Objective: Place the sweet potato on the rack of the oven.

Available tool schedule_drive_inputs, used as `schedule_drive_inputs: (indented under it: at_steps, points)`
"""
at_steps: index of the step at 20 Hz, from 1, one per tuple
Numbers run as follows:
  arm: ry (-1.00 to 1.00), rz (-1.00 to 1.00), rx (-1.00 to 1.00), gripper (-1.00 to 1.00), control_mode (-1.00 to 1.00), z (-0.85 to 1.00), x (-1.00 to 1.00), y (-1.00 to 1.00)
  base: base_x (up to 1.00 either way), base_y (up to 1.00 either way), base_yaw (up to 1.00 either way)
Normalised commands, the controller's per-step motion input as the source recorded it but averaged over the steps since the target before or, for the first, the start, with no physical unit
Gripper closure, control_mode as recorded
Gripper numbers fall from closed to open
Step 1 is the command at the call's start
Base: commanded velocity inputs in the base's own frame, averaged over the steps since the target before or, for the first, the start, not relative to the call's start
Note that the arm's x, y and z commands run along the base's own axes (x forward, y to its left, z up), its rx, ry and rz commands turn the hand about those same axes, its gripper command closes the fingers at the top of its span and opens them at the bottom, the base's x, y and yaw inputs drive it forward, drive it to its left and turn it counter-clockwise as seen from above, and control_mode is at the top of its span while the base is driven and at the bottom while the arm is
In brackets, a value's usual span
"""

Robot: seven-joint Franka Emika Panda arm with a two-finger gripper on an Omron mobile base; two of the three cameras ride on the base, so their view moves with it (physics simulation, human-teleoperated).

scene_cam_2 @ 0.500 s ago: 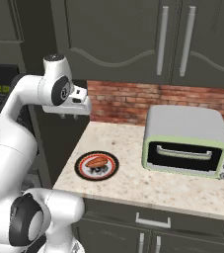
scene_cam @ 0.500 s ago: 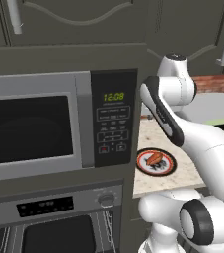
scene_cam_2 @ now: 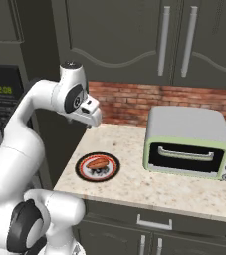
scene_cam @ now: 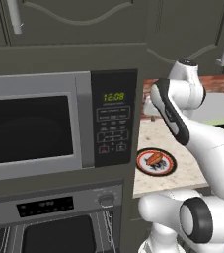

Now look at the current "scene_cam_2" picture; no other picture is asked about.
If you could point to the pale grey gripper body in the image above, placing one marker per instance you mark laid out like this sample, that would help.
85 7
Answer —
92 119

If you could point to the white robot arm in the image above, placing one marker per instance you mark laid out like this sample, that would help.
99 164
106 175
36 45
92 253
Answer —
21 156

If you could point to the brown sweet potato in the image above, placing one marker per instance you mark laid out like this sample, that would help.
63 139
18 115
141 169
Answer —
97 163

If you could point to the black microwave oven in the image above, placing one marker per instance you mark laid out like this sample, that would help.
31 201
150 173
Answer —
1 99

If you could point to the green and grey toaster oven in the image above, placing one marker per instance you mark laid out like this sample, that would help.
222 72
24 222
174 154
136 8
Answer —
187 124

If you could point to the black glass oven door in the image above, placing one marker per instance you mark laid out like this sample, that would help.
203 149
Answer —
184 162

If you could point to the black rimmed round plate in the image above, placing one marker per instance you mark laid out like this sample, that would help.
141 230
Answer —
114 166

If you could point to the dark grey base cupboard door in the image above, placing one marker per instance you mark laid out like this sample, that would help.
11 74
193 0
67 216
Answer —
111 240
200 247

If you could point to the dark grey cupboard above microwave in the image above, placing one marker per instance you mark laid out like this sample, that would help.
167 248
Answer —
1 20

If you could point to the dark grey drawer front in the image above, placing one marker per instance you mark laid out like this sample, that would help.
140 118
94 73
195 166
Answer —
197 225

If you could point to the dark grey wall cupboard door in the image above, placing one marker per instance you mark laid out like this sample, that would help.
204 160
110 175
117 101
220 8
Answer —
117 30
217 33

